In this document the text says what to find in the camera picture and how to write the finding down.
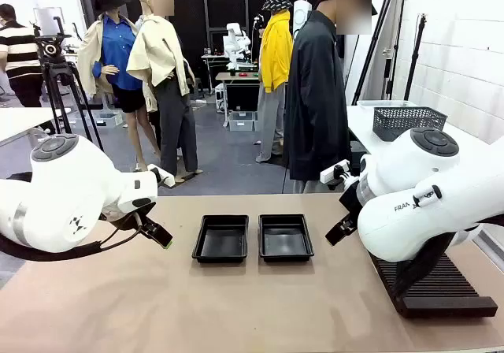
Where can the black camera tripod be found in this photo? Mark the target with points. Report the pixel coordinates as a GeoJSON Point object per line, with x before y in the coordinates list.
{"type": "Point", "coordinates": [59, 89]}

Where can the mannequin with blue shirt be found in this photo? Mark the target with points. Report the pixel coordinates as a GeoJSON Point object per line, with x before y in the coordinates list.
{"type": "Point", "coordinates": [116, 53]}

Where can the white side table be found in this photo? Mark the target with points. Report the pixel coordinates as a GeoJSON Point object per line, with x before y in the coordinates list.
{"type": "Point", "coordinates": [362, 120]}

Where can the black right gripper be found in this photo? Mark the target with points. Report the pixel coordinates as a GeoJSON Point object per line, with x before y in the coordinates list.
{"type": "Point", "coordinates": [351, 199]}

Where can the white work table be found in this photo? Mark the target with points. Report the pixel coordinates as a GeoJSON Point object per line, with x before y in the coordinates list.
{"type": "Point", "coordinates": [19, 122]}

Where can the grey plastic basket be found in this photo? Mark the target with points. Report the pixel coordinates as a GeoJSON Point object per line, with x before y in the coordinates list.
{"type": "Point", "coordinates": [397, 120]}

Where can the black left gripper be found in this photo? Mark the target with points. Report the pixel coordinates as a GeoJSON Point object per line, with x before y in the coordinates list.
{"type": "Point", "coordinates": [138, 220]}

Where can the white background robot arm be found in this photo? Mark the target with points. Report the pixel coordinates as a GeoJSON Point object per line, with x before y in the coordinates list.
{"type": "Point", "coordinates": [233, 41]}

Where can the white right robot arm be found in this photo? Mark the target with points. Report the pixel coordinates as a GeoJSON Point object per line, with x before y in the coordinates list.
{"type": "Point", "coordinates": [393, 231]}

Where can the mannequin with yellow hoodie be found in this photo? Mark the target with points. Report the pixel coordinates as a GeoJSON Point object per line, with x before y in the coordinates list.
{"type": "Point", "coordinates": [275, 53]}

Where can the person in black jacket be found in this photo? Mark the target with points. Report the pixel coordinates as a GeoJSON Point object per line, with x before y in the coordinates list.
{"type": "Point", "coordinates": [315, 112]}

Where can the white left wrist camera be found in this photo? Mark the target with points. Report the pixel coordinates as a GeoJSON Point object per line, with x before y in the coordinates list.
{"type": "Point", "coordinates": [163, 177]}

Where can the background table with buttons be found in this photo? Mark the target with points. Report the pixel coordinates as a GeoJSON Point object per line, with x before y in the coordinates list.
{"type": "Point", "coordinates": [236, 76]}

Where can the grey storage box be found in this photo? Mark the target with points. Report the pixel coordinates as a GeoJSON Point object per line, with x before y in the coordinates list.
{"type": "Point", "coordinates": [242, 122]}

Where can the black slotted board rack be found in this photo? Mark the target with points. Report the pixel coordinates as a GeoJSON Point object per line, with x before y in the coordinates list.
{"type": "Point", "coordinates": [445, 290]}

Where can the person in striped shirt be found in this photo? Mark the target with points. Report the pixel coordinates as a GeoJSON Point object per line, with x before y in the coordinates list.
{"type": "Point", "coordinates": [17, 53]}

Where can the black tripod stand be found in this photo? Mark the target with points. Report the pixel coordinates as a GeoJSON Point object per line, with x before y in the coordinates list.
{"type": "Point", "coordinates": [378, 38]}

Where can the black ESD tray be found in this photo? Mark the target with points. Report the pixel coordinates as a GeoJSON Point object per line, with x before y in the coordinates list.
{"type": "Point", "coordinates": [285, 239]}
{"type": "Point", "coordinates": [220, 240]}

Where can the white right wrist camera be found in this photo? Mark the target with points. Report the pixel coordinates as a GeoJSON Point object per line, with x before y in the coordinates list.
{"type": "Point", "coordinates": [330, 173]}

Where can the black light stand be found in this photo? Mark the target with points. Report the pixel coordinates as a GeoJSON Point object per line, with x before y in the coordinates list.
{"type": "Point", "coordinates": [415, 53]}

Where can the grey monitor screen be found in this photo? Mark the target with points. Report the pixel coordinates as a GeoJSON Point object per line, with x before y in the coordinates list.
{"type": "Point", "coordinates": [47, 20]}

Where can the mannequin with cream jacket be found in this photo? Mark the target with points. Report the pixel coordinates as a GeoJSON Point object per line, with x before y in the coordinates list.
{"type": "Point", "coordinates": [157, 53]}

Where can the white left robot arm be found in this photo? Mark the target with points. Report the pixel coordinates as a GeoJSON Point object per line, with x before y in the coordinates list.
{"type": "Point", "coordinates": [71, 179]}

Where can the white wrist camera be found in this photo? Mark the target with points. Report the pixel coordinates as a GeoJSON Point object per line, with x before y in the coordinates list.
{"type": "Point", "coordinates": [163, 177]}
{"type": "Point", "coordinates": [330, 173]}

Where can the storage box on floor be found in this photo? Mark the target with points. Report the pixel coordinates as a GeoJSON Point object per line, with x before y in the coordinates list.
{"type": "Point", "coordinates": [108, 120]}

